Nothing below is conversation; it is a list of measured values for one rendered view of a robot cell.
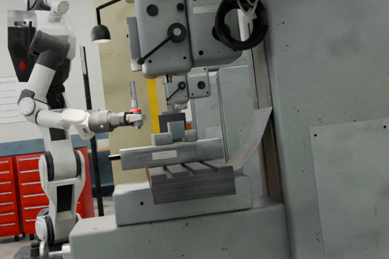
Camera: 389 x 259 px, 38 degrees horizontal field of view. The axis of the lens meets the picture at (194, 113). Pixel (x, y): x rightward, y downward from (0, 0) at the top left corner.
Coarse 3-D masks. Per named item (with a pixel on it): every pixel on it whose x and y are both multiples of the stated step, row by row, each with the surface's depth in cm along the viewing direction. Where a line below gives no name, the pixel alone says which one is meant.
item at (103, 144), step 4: (100, 140) 1042; (104, 140) 1040; (108, 140) 1039; (100, 144) 1042; (104, 144) 1040; (108, 144) 1039; (100, 148) 1042; (104, 148) 1041; (108, 148) 1023; (88, 152) 1019; (92, 184) 1060; (104, 184) 1029; (108, 184) 1025; (112, 184) 1026
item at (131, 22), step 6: (126, 18) 220; (132, 18) 220; (132, 24) 220; (132, 30) 220; (132, 36) 220; (132, 42) 220; (138, 42) 220; (132, 48) 220; (138, 48) 220; (132, 54) 220; (138, 54) 220; (132, 60) 220; (132, 66) 219; (138, 66) 220
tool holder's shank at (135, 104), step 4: (132, 84) 225; (132, 88) 224; (132, 92) 225; (136, 92) 225; (132, 96) 225; (136, 96) 225; (132, 100) 225; (136, 100) 225; (132, 104) 224; (136, 104) 224; (136, 108) 224
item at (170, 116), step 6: (162, 114) 255; (168, 114) 251; (174, 114) 251; (180, 114) 251; (162, 120) 251; (168, 120) 251; (174, 120) 251; (180, 120) 251; (162, 126) 251; (186, 126) 251; (162, 132) 250; (180, 138) 251
